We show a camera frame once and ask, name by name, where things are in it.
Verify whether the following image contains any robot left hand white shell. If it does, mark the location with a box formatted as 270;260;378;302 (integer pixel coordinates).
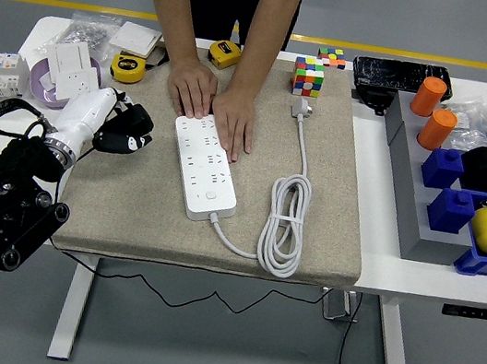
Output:
49;78;161;166

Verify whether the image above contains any grey stepped block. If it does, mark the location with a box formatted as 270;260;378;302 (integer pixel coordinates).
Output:
361;88;487;271

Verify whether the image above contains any grey-brown mat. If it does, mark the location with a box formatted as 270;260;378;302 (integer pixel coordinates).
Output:
47;27;394;299

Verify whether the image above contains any silver box under table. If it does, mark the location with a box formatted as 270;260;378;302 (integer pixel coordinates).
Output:
318;286;362;325

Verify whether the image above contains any orange cylinder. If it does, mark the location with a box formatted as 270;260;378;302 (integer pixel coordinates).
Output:
415;105;460;155
408;74;449;120

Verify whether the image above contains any white square switch panel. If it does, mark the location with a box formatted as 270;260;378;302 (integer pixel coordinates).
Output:
106;18;165;61

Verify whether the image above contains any white rocker switch panel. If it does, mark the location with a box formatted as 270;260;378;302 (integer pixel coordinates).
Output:
50;37;97;79

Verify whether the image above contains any white power strip cable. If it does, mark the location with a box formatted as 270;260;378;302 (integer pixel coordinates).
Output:
201;85;328;281

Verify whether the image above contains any white power strip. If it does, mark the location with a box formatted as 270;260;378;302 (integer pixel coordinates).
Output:
159;108;252;228

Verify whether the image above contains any white wall socket panel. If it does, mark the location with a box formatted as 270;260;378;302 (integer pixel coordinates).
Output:
51;61;104;105

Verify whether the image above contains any white table leg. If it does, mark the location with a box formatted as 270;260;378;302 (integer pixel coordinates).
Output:
369;294;427;364
46;250;101;364

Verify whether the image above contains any black plug cord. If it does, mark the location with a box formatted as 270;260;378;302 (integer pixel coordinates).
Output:
38;140;350;335

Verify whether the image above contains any blue block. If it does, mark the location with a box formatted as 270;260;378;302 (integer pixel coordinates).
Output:
418;145;469;194
422;183;480;238

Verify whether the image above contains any small colourful puzzle cube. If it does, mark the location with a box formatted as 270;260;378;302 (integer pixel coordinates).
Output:
315;44;350;71

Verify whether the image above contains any black plug adapter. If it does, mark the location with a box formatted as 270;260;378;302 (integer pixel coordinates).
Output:
101;98;158;142

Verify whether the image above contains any yellow tape measure with strap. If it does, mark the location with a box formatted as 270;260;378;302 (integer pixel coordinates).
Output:
107;45;169;90

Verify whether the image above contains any purple plate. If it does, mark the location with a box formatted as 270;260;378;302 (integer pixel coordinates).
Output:
25;47;106;116

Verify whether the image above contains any person's left hand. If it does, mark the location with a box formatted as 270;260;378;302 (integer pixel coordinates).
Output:
203;86;262;165

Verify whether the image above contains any person's right hand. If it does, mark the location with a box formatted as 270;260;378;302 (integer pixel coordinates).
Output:
161;55;223;123

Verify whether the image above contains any clear bag of small parts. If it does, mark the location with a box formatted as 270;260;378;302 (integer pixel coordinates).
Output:
435;96;487;157

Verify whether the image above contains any black table control panel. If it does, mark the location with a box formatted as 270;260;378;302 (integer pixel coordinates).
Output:
440;299;487;322

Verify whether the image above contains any white circuit breaker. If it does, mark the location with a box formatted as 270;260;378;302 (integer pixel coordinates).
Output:
0;51;32;106

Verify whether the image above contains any large colourful puzzle cube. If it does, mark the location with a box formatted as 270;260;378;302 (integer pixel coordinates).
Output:
289;54;328;100

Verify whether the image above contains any black wrapped tray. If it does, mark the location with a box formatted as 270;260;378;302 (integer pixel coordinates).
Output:
348;51;458;106

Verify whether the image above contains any clear bag of screws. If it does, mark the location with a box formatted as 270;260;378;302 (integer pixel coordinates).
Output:
33;4;123;68

